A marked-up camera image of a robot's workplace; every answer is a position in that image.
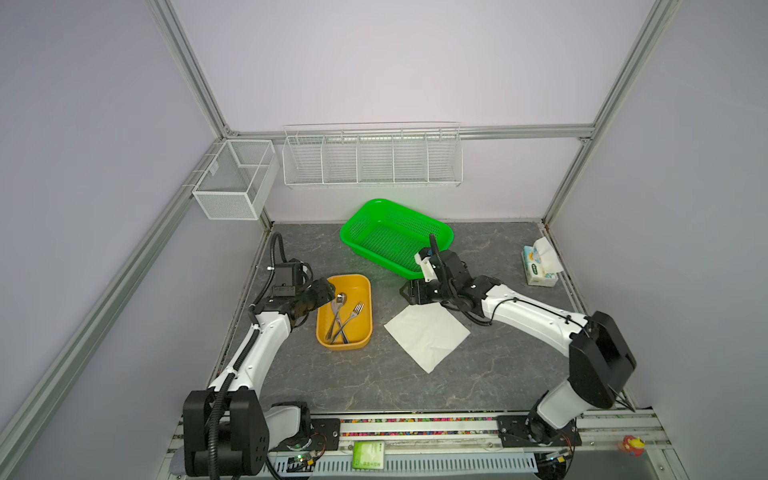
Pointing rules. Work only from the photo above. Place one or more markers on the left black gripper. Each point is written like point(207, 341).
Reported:
point(322, 289)

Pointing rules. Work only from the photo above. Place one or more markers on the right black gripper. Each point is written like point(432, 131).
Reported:
point(416, 289)

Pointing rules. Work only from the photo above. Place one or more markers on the silver spoon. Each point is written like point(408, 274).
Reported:
point(336, 305)

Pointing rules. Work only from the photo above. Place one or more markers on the silver fork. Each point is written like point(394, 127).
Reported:
point(353, 315)

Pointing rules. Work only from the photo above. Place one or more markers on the white paper napkin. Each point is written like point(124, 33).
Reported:
point(427, 333)

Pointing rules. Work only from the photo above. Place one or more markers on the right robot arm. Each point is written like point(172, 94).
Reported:
point(600, 361)

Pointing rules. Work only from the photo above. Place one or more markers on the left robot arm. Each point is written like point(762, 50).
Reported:
point(226, 430)

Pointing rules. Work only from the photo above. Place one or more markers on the yellow plastic tray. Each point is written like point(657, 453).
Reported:
point(359, 332)

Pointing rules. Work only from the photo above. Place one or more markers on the green plastic basket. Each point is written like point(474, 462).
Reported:
point(390, 235)

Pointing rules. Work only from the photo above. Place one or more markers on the tissue box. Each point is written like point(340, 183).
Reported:
point(541, 264)

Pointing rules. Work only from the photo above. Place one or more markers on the white mesh box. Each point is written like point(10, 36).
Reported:
point(237, 181)

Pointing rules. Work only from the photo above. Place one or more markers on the green card box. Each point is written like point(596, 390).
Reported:
point(369, 455)

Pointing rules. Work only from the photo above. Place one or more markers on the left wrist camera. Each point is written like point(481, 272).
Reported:
point(289, 279)

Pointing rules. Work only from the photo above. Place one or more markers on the white wire rack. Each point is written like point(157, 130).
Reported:
point(373, 155)

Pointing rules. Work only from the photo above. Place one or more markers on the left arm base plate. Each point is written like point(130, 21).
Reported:
point(324, 434)

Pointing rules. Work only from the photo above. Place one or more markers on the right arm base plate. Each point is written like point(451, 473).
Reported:
point(518, 430)

